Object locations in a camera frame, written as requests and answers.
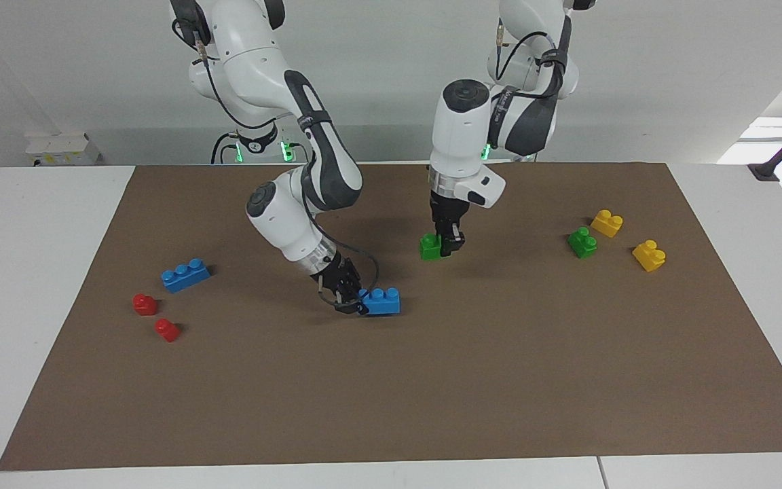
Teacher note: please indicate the green two-stud toy block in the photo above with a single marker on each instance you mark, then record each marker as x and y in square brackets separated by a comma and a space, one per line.
[430, 248]
[582, 244]

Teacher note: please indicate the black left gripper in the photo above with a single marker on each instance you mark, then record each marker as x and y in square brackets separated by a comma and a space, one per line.
[448, 214]

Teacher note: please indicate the yellow two-stud toy block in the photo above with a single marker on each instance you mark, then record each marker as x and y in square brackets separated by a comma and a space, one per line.
[606, 224]
[649, 257]

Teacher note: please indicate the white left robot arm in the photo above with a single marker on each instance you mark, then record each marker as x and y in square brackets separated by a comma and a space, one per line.
[459, 136]

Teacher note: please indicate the brown table mat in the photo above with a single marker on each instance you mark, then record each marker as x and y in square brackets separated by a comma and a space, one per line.
[499, 380]

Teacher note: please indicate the white power strip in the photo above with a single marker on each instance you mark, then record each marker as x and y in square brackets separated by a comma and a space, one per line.
[62, 149]

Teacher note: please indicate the blue three-stud toy block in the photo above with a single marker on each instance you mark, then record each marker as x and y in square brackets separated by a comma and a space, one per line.
[381, 303]
[185, 277]

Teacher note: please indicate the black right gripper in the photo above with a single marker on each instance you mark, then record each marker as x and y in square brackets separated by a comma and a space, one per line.
[337, 278]

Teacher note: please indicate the red one-stud toy block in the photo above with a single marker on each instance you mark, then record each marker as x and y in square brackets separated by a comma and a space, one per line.
[168, 331]
[145, 305]

